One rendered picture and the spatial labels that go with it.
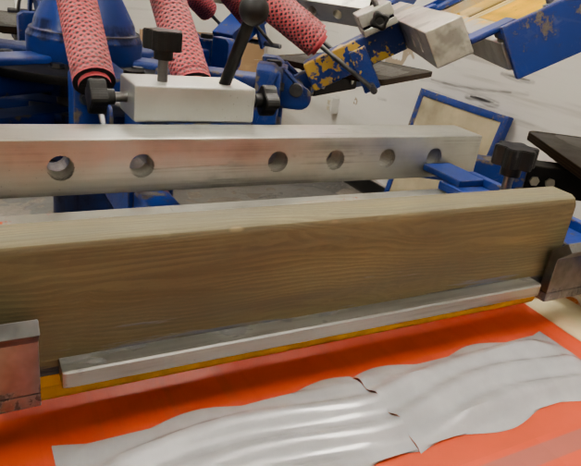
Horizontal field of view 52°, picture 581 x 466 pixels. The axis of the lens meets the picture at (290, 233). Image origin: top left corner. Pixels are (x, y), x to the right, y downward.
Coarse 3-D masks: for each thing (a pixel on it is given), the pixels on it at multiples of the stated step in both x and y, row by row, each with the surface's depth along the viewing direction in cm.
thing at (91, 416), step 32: (288, 352) 40; (320, 352) 40; (128, 384) 35; (160, 384) 35; (192, 384) 36; (224, 384) 36; (256, 384) 36; (288, 384) 37; (0, 416) 31; (32, 416) 31; (64, 416) 32; (96, 416) 32; (128, 416) 32; (160, 416) 33; (0, 448) 29; (32, 448) 29
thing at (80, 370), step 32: (480, 288) 43; (512, 288) 44; (288, 320) 36; (320, 320) 36; (352, 320) 37; (384, 320) 38; (96, 352) 31; (128, 352) 31; (160, 352) 31; (192, 352) 32; (224, 352) 33; (64, 384) 29
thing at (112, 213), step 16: (384, 192) 63; (400, 192) 63; (416, 192) 64; (432, 192) 65; (128, 208) 50; (144, 208) 50; (160, 208) 51; (176, 208) 51; (192, 208) 52; (208, 208) 52; (224, 208) 53; (0, 224) 44
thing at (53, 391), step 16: (496, 304) 48; (512, 304) 49; (416, 320) 44; (432, 320) 44; (336, 336) 40; (352, 336) 41; (256, 352) 37; (272, 352) 38; (176, 368) 35; (192, 368) 36; (96, 384) 33; (112, 384) 33
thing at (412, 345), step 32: (448, 320) 46; (480, 320) 47; (512, 320) 48; (544, 320) 48; (352, 352) 41; (384, 352) 41; (416, 352) 42; (448, 352) 42; (576, 352) 44; (544, 416) 37; (576, 416) 37; (448, 448) 33; (480, 448) 34
